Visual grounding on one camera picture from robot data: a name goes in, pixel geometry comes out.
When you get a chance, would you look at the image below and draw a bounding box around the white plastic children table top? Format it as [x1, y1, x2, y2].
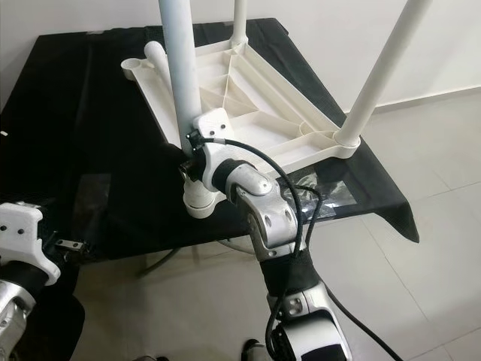
[120, 38, 362, 219]

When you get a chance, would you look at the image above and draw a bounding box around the white plastic table leg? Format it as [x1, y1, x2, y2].
[333, 0, 433, 151]
[231, 0, 249, 46]
[158, 0, 224, 219]
[143, 41, 185, 114]

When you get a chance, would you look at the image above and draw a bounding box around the curved metal table leg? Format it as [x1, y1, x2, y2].
[139, 244, 200, 279]
[214, 237, 264, 256]

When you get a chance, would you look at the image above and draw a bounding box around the black tablecloth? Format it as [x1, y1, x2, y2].
[0, 19, 420, 361]

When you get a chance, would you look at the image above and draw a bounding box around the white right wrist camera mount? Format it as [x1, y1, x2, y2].
[192, 108, 237, 189]

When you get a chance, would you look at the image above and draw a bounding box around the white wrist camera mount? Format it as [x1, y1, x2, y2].
[0, 202, 61, 287]
[192, 108, 237, 189]

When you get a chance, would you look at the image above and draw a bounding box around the clear crinkled tape piece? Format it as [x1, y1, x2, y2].
[286, 171, 358, 211]

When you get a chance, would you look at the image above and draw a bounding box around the grey robot right foot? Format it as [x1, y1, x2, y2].
[240, 338, 268, 361]

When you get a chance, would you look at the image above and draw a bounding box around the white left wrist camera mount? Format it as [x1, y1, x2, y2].
[0, 202, 61, 287]

